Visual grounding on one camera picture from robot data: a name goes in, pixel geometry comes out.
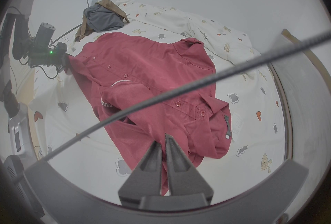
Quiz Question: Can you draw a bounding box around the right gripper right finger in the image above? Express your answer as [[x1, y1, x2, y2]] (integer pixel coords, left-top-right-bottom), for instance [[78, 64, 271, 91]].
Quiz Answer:
[[165, 134, 214, 204]]

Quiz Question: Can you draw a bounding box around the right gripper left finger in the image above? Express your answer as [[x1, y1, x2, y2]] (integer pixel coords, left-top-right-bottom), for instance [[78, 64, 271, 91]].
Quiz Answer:
[[118, 140, 166, 204]]

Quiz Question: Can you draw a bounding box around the red shirt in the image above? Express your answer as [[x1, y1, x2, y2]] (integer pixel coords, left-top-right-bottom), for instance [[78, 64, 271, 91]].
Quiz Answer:
[[64, 32, 245, 196]]

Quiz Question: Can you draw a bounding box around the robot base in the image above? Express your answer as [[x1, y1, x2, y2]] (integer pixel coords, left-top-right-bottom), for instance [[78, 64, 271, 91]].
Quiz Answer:
[[4, 114, 48, 218]]

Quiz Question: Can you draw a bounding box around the bed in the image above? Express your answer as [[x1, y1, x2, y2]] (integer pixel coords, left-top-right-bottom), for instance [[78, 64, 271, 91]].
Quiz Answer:
[[27, 0, 331, 208]]

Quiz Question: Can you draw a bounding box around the brown garment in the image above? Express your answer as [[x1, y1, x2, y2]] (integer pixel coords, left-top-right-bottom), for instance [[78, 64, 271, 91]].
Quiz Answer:
[[75, 0, 130, 42]]

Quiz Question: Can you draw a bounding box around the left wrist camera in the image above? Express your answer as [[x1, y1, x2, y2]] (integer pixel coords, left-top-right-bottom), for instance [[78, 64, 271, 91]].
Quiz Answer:
[[52, 42, 68, 56]]

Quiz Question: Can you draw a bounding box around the black cable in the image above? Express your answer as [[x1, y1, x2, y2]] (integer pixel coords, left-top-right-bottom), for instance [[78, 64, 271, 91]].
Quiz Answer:
[[50, 24, 84, 45], [14, 32, 331, 185]]

